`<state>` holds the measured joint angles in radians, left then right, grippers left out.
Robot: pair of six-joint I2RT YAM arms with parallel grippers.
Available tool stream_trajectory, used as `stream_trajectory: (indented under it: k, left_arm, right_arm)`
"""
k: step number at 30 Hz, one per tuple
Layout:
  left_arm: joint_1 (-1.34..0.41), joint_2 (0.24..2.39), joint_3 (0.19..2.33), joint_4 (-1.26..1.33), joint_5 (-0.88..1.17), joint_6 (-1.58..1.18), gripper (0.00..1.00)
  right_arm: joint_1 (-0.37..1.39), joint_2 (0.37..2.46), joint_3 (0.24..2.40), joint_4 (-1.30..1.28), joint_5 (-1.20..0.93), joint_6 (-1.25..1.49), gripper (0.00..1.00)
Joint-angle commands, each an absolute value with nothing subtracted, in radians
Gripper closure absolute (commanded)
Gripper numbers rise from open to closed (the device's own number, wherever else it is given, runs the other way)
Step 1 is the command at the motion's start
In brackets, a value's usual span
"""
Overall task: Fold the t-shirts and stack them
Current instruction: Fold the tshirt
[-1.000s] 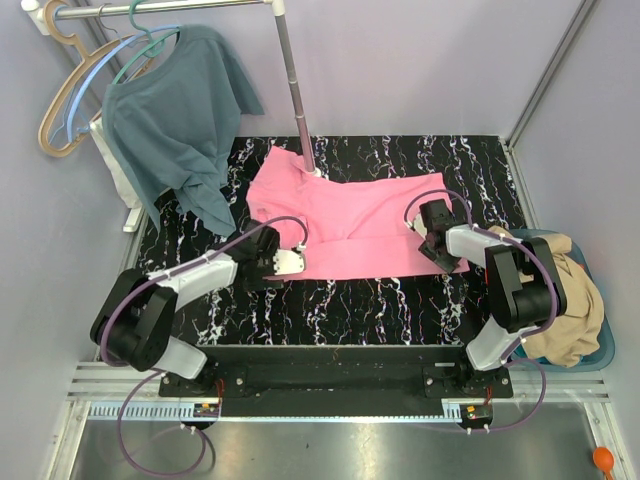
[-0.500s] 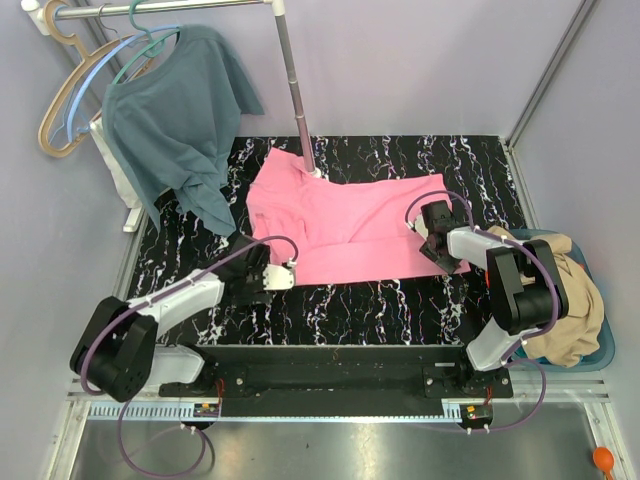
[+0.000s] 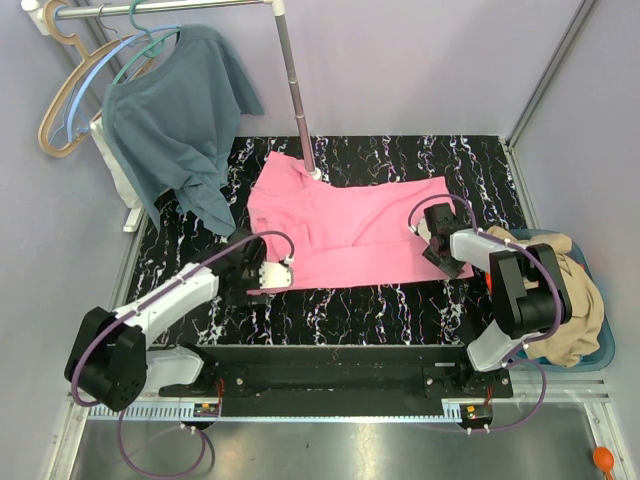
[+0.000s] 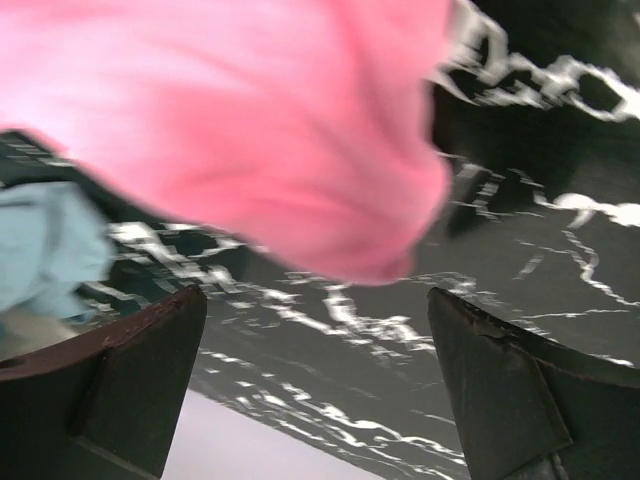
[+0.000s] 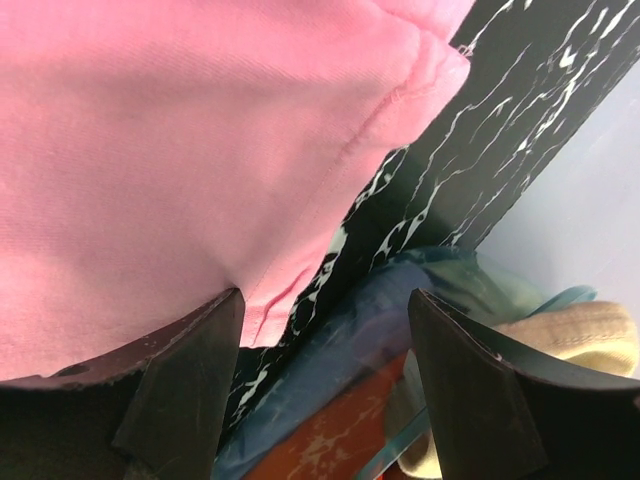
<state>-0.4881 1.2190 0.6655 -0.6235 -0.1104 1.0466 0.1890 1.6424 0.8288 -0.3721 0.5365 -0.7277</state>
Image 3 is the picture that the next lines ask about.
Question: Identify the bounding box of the pink t-shirt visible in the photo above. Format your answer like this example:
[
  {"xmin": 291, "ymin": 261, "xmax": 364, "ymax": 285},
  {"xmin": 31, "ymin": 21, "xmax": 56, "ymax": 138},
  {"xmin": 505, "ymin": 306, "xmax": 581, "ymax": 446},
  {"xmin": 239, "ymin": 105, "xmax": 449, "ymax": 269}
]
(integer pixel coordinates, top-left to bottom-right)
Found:
[{"xmin": 248, "ymin": 152, "xmax": 448, "ymax": 290}]

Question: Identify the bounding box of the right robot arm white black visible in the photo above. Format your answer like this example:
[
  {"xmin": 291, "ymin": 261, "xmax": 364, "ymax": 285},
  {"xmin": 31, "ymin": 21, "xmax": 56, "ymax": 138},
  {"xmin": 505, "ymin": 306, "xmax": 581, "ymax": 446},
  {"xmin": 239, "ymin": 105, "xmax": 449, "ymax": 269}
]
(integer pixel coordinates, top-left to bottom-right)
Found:
[{"xmin": 414, "ymin": 203, "xmax": 572, "ymax": 397}]

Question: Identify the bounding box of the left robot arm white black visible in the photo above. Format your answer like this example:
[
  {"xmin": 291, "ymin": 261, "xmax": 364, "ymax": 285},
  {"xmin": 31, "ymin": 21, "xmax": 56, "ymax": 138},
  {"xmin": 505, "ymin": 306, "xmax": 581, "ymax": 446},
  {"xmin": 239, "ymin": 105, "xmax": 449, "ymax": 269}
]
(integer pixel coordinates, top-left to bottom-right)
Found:
[{"xmin": 64, "ymin": 229, "xmax": 294, "ymax": 412}]

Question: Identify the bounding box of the beige garment in basket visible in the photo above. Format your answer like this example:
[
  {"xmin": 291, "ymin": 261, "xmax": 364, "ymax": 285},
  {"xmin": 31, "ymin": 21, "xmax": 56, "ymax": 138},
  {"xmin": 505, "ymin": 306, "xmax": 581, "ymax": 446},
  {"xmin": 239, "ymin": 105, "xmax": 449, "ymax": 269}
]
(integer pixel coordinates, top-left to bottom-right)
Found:
[{"xmin": 489, "ymin": 226, "xmax": 605, "ymax": 369}]

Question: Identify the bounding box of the teal t-shirt on hanger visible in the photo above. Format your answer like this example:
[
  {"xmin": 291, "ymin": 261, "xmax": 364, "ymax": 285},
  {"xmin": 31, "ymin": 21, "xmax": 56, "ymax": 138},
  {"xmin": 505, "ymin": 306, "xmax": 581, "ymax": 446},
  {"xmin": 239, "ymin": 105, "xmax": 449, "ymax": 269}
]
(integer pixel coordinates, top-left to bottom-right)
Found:
[{"xmin": 102, "ymin": 25, "xmax": 264, "ymax": 237}]

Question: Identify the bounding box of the blue laundry basket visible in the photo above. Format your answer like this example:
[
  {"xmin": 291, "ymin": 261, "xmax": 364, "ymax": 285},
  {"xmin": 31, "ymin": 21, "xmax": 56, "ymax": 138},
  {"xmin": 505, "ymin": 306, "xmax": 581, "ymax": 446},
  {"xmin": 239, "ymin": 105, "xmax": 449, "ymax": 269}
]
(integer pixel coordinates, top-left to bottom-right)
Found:
[{"xmin": 511, "ymin": 228, "xmax": 616, "ymax": 373}]

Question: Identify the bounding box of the light blue hanger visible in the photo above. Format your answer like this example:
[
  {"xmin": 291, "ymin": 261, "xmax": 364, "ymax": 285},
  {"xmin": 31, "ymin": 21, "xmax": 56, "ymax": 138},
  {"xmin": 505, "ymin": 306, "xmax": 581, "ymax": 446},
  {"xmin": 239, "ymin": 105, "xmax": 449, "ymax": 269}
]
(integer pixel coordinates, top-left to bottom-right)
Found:
[{"xmin": 51, "ymin": 24, "xmax": 179, "ymax": 146}]

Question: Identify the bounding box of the orange ball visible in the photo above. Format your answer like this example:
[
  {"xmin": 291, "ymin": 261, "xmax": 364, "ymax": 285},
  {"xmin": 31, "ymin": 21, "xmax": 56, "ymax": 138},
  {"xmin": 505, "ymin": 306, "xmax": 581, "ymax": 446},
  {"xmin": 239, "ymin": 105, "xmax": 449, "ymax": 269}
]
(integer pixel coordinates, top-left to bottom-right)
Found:
[{"xmin": 592, "ymin": 446, "xmax": 615, "ymax": 480}]

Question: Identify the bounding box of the green hanger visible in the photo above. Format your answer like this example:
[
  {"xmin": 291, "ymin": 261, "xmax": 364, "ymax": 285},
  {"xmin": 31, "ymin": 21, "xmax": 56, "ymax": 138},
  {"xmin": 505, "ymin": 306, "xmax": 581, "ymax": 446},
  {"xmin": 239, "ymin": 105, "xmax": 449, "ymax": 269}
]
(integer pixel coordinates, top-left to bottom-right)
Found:
[{"xmin": 112, "ymin": 0, "xmax": 180, "ymax": 85}]

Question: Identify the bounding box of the metal clothes rack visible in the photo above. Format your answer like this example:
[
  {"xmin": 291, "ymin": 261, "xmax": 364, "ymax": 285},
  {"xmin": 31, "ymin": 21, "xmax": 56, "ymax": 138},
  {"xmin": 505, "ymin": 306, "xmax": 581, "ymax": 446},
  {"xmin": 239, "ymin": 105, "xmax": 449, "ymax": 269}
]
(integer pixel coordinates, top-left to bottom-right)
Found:
[{"xmin": 19, "ymin": 0, "xmax": 324, "ymax": 232}]

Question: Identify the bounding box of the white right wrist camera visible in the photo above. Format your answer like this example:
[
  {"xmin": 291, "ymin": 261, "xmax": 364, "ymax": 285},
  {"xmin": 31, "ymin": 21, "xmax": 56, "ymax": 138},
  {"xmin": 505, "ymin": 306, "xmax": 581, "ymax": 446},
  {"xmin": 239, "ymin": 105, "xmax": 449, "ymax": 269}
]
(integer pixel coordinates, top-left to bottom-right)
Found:
[{"xmin": 409, "ymin": 219, "xmax": 431, "ymax": 244}]

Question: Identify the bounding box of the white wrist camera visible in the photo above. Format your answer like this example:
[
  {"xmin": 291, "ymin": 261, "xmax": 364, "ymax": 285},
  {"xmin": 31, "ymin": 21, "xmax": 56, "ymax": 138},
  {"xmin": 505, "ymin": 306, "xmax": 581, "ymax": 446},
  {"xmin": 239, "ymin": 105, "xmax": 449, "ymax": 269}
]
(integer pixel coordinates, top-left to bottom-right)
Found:
[
  {"xmin": 258, "ymin": 256, "xmax": 293, "ymax": 290},
  {"xmin": 409, "ymin": 219, "xmax": 431, "ymax": 244}
]

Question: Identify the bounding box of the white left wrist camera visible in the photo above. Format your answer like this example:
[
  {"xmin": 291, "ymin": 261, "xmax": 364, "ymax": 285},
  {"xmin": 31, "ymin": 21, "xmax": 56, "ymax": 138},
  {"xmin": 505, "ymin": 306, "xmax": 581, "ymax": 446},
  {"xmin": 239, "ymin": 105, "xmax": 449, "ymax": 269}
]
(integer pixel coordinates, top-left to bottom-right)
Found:
[{"xmin": 258, "ymin": 256, "xmax": 293, "ymax": 290}]

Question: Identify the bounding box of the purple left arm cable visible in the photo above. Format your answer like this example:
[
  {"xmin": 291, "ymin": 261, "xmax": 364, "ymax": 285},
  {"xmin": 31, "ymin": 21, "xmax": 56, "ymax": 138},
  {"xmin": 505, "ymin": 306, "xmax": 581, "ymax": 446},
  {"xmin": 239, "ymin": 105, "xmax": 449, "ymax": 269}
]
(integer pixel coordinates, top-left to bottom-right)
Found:
[{"xmin": 69, "ymin": 230, "xmax": 296, "ymax": 476}]

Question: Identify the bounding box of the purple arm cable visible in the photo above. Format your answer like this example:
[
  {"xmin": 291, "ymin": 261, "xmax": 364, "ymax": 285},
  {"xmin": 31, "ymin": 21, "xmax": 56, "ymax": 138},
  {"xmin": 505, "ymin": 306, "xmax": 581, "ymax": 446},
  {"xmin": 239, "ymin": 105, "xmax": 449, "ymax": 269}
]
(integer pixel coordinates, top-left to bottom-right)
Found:
[
  {"xmin": 407, "ymin": 193, "xmax": 564, "ymax": 434},
  {"xmin": 69, "ymin": 230, "xmax": 296, "ymax": 476}
]

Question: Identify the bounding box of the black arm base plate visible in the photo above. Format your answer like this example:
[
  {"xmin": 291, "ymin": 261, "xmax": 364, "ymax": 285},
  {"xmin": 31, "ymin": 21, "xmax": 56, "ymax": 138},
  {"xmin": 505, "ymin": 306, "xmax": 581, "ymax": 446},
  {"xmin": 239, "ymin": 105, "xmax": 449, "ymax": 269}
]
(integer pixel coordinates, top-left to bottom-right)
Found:
[{"xmin": 159, "ymin": 345, "xmax": 513, "ymax": 422}]

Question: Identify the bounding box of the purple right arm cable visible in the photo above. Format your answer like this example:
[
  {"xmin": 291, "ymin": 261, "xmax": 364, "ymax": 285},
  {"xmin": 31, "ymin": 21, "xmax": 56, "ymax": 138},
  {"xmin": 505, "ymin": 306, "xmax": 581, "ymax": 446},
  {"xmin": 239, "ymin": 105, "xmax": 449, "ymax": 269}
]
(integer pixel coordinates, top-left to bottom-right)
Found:
[{"xmin": 407, "ymin": 193, "xmax": 564, "ymax": 434}]

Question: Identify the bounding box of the white slotted cable duct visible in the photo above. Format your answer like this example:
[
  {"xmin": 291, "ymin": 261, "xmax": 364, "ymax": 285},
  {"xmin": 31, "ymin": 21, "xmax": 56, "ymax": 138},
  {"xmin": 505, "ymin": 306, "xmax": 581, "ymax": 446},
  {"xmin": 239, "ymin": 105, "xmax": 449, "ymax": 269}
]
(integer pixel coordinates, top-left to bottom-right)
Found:
[{"xmin": 87, "ymin": 403, "xmax": 224, "ymax": 421}]

